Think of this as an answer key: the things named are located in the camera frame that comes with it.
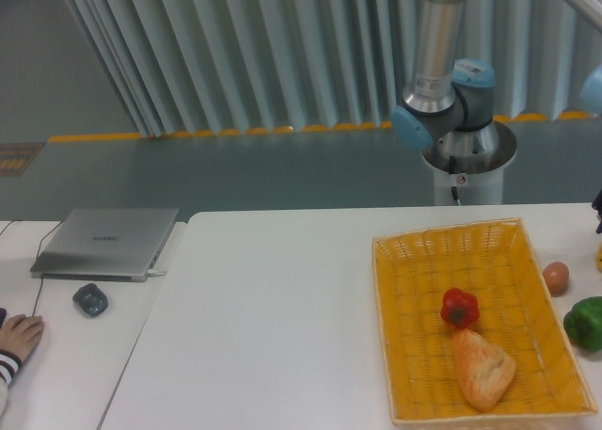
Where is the person's hand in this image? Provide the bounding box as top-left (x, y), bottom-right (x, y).
top-left (0, 314), bottom-right (45, 361)

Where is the triangular bread piece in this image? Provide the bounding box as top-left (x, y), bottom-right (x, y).
top-left (451, 328), bottom-right (516, 412)

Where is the red bell pepper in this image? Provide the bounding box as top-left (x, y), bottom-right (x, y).
top-left (440, 288), bottom-right (480, 329)

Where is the brown egg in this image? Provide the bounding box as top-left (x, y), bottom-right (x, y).
top-left (543, 262), bottom-right (570, 296)

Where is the white folding curtain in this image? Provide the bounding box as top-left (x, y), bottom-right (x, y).
top-left (66, 0), bottom-right (601, 136)

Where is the black computer mouse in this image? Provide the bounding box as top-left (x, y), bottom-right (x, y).
top-left (0, 308), bottom-right (7, 328)

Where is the yellow bell pepper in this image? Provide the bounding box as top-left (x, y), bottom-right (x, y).
top-left (594, 244), bottom-right (602, 273)

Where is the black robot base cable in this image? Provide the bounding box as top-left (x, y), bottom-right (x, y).
top-left (448, 154), bottom-right (463, 207)

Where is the striped sleeve forearm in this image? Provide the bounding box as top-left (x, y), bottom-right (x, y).
top-left (0, 350), bottom-right (23, 413)

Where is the yellow woven basket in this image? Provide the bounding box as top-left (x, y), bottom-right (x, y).
top-left (372, 218), bottom-right (598, 429)

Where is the silver laptop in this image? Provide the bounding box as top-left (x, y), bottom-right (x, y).
top-left (30, 208), bottom-right (178, 282)

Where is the black mouse cable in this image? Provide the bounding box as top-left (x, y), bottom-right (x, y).
top-left (0, 219), bottom-right (65, 317)

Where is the green bell pepper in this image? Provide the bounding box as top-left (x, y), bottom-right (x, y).
top-left (563, 296), bottom-right (601, 353)

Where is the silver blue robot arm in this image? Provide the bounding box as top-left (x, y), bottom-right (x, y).
top-left (391, 0), bottom-right (601, 206)

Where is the dark grey small device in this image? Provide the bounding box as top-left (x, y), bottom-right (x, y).
top-left (72, 283), bottom-right (109, 318)

